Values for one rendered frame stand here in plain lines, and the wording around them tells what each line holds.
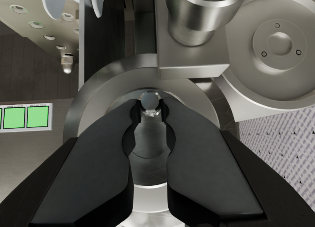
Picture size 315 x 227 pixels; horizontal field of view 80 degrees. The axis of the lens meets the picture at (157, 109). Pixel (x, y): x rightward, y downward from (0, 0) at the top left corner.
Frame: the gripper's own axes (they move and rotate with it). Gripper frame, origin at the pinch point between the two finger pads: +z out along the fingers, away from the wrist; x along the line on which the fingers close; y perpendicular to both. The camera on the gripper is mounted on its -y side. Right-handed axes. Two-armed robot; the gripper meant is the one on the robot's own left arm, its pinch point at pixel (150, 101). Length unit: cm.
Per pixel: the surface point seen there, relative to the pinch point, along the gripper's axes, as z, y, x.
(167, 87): 3.6, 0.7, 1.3
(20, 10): 26.2, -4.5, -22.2
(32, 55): 203, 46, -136
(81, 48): 7.6, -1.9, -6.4
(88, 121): 2.0, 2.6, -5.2
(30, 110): 31.5, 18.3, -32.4
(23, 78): 187, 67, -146
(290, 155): 6.7, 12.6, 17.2
